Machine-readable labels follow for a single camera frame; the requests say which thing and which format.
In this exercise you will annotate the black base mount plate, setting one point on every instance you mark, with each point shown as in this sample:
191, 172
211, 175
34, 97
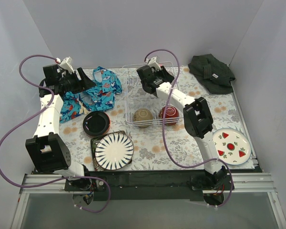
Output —
154, 185

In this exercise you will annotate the dark green shirt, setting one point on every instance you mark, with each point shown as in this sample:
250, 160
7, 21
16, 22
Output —
214, 75

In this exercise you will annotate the blue striped white plate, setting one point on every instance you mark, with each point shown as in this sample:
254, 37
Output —
114, 151

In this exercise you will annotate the white wire dish rack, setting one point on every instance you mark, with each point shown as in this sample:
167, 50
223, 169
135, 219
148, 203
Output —
136, 98

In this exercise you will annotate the watermelon pattern plate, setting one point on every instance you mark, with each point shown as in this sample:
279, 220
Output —
232, 146

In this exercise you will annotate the beige ceramic bowl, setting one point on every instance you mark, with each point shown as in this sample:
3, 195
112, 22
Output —
142, 118

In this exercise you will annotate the aluminium frame rail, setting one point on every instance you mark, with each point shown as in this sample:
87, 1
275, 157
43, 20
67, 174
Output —
151, 200

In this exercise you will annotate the dark square plate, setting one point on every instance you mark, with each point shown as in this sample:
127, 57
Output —
95, 162

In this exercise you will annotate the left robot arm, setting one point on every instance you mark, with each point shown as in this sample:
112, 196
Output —
46, 148

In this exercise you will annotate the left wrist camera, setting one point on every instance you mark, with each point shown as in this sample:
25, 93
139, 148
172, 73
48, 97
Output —
65, 64

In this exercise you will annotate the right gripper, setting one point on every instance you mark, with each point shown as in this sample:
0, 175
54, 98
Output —
165, 75

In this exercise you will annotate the red bowl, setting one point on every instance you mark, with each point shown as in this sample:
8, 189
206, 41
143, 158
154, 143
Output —
171, 115

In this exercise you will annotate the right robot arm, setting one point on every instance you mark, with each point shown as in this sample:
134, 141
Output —
198, 121

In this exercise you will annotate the blue patterned cloth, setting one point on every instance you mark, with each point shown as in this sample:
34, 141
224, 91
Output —
99, 98

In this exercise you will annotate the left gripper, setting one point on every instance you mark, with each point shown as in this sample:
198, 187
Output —
79, 79

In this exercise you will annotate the black round plate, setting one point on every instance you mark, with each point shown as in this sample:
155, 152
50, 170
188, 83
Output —
96, 123

